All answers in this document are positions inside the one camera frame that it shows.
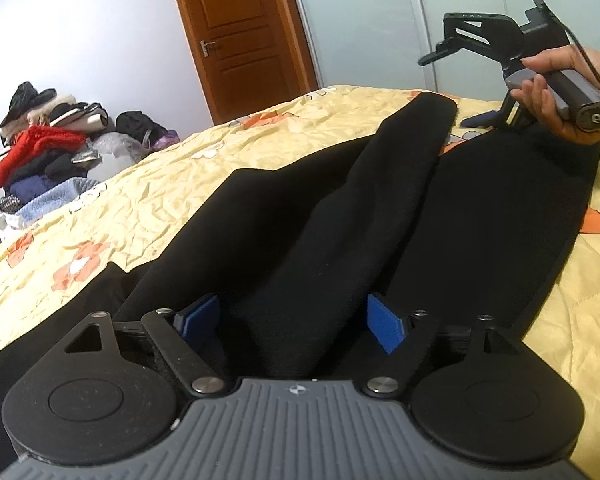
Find black pants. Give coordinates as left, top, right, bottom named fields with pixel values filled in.
left=0, top=93, right=600, bottom=479

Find person's right hand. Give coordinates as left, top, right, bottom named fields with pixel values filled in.
left=510, top=46, right=600, bottom=145

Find yellow floral bed quilt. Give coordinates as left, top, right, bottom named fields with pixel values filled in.
left=0, top=86, right=600, bottom=479

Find frosted glass sliding wardrobe door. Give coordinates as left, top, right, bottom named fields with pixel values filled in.
left=297, top=0, right=600, bottom=100

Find pile of mixed clothes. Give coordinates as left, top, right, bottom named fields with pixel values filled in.
left=0, top=81, right=180, bottom=244

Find brown wooden door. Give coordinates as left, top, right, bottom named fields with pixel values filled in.
left=176, top=0, right=317, bottom=124

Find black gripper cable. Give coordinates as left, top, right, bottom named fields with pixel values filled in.
left=542, top=0, right=600, bottom=111

